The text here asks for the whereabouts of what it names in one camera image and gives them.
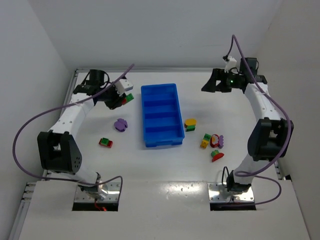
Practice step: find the red white flower lego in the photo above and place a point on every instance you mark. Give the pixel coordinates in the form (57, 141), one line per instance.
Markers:
(214, 141)

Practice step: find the purple round lego piece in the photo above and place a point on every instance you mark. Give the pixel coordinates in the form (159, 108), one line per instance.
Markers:
(120, 124)

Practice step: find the yellow oval lego piece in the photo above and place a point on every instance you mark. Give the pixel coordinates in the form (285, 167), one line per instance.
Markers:
(190, 122)

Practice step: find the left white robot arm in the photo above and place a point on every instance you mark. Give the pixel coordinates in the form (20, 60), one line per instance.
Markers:
(58, 150)

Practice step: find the green striped lego brick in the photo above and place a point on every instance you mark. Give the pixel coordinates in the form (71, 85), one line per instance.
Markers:
(207, 137)

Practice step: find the blue divided plastic bin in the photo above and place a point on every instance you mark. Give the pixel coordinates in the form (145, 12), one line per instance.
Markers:
(161, 115)

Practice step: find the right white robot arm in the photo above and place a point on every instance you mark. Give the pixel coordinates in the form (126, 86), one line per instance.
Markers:
(271, 135)

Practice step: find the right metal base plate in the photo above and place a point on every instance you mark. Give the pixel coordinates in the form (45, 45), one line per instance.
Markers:
(218, 194)

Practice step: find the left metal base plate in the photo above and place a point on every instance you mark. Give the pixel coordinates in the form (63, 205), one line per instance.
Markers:
(105, 193)

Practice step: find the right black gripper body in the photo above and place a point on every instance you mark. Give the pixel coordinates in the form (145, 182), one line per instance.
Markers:
(220, 80)

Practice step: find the green sloped lego brick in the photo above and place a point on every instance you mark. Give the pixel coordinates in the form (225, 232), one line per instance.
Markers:
(190, 128)

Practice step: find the green small lego brick right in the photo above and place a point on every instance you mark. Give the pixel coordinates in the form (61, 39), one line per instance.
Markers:
(214, 153)

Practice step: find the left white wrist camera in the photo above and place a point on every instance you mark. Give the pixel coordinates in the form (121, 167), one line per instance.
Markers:
(123, 85)

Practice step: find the red half round lego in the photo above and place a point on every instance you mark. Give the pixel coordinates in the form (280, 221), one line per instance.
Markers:
(217, 157)

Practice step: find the yellow lego brick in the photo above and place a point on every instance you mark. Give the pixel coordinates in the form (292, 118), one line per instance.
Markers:
(204, 144)

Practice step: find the red lego brick left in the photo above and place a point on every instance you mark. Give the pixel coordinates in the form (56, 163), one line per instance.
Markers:
(109, 145)

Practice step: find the metal base plate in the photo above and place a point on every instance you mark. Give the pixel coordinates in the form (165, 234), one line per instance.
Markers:
(218, 194)
(105, 193)

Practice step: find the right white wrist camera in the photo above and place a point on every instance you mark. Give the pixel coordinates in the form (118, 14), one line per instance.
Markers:
(230, 63)

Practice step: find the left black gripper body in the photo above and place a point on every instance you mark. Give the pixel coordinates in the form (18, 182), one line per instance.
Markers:
(114, 97)

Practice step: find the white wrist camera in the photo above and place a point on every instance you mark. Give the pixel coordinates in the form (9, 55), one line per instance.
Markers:
(230, 63)
(123, 85)

